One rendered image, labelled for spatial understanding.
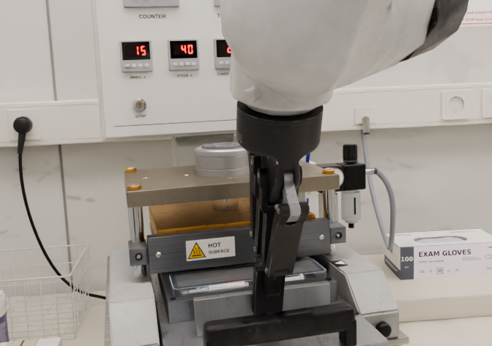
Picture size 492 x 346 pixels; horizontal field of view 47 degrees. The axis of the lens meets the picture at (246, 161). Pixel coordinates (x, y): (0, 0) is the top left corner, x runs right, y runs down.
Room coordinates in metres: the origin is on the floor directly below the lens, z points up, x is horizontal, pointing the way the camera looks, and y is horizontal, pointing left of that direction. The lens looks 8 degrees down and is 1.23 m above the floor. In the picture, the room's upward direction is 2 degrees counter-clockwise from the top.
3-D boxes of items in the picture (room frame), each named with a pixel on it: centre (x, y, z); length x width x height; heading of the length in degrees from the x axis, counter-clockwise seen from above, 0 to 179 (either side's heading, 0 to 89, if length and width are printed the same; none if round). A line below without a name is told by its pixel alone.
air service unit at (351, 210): (0.94, -0.16, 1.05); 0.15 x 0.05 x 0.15; 103
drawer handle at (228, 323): (0.51, -0.03, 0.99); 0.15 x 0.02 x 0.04; 103
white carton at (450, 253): (1.23, -0.43, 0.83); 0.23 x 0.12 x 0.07; 92
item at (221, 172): (0.80, 0.02, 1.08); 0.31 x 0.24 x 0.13; 103
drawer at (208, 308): (0.65, 0.00, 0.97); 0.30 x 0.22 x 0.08; 13
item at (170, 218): (0.77, 0.02, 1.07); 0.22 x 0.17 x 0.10; 103
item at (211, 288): (0.65, 0.00, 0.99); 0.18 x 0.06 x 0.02; 103
